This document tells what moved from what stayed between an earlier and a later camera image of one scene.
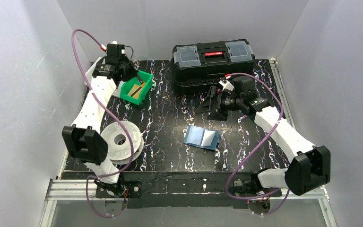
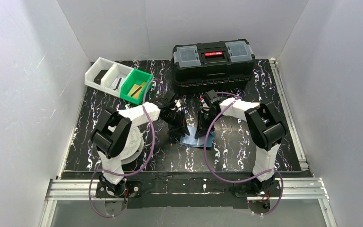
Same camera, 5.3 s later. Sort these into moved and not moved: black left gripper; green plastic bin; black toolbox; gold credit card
Moved: black left gripper
Not moved: gold credit card; green plastic bin; black toolbox
